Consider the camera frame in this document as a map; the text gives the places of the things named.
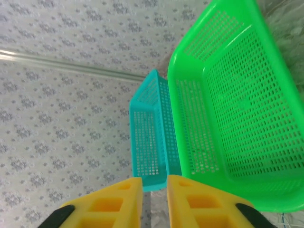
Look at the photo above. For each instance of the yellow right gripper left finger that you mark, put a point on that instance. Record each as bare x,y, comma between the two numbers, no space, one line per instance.
133,209

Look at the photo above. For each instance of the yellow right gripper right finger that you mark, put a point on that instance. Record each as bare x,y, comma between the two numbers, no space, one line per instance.
175,209

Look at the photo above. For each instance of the teal plastic basket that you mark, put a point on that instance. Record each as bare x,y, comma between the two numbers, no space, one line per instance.
154,183

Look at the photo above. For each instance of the green plastic basket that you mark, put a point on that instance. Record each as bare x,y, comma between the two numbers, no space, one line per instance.
273,187

